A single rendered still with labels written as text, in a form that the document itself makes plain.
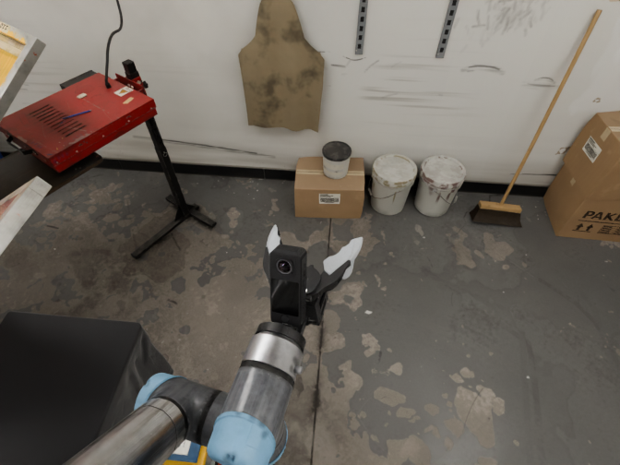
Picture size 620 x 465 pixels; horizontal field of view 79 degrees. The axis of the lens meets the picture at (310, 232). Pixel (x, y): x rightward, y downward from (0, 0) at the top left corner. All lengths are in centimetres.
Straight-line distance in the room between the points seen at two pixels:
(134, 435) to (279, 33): 225
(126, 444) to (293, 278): 26
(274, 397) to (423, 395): 187
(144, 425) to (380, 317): 203
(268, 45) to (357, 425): 219
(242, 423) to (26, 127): 195
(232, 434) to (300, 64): 228
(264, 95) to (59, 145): 126
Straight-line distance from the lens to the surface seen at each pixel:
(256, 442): 48
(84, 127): 211
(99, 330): 151
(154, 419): 56
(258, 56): 256
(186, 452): 125
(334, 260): 58
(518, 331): 269
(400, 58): 258
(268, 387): 49
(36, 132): 219
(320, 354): 233
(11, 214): 104
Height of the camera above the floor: 216
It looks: 51 degrees down
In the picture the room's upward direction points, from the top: straight up
